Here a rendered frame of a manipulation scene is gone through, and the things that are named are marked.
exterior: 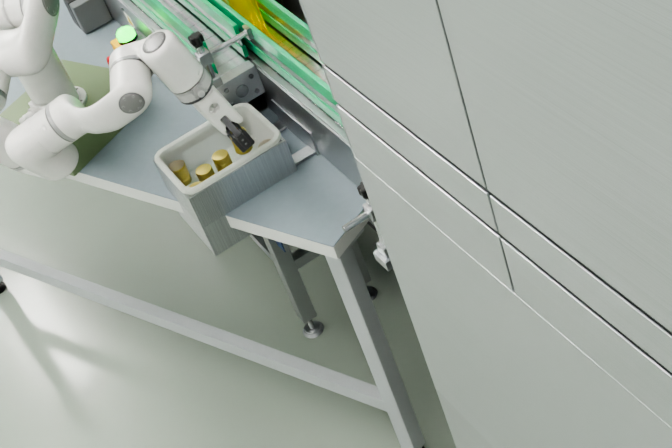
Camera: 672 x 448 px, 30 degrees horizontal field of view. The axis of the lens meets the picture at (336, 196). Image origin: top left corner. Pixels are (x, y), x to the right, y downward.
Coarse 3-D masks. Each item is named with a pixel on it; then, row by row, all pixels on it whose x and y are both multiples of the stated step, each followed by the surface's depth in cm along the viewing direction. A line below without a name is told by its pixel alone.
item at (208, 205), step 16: (288, 128) 256; (304, 128) 246; (256, 160) 240; (272, 160) 242; (288, 160) 244; (224, 176) 238; (240, 176) 240; (256, 176) 242; (272, 176) 244; (176, 192) 245; (208, 192) 238; (224, 192) 240; (240, 192) 242; (256, 192) 244; (192, 208) 238; (208, 208) 239; (224, 208) 241; (208, 224) 241
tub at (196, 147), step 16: (240, 112) 252; (256, 112) 248; (208, 128) 250; (256, 128) 251; (272, 128) 243; (176, 144) 248; (192, 144) 250; (208, 144) 252; (224, 144) 254; (256, 144) 253; (272, 144) 240; (160, 160) 245; (192, 160) 252; (208, 160) 253; (240, 160) 238; (192, 176) 251; (192, 192) 236
